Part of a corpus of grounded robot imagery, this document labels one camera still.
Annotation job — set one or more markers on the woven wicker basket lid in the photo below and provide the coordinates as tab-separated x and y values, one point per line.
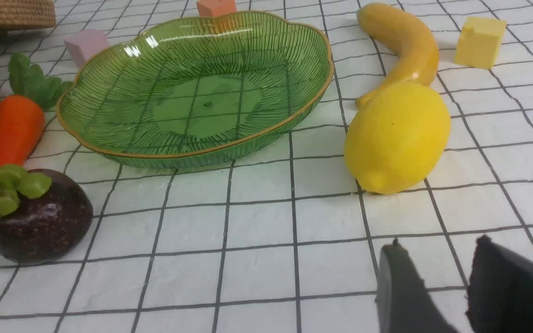
26	14

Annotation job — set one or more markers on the orange foam cube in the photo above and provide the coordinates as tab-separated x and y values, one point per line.
215	8

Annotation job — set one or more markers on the pink foam cube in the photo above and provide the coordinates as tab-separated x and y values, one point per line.
85	44

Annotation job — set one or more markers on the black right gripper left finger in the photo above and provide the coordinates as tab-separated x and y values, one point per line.
403	302

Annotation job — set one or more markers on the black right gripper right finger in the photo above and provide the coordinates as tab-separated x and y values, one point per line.
500	290

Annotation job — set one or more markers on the yellow toy lemon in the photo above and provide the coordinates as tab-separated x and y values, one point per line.
396	139

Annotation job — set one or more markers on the purple toy mangosteen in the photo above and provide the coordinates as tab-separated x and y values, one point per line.
44	214

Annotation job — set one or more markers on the yellow foam cube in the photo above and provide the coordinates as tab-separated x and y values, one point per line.
479	42

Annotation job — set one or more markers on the yellow toy banana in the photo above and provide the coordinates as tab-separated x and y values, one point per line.
408	37

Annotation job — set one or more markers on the white grid tablecloth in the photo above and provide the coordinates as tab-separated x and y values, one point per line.
283	240

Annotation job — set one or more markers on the orange toy carrot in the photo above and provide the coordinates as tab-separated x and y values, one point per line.
22	122

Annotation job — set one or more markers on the green glass leaf plate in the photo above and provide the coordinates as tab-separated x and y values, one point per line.
198	91

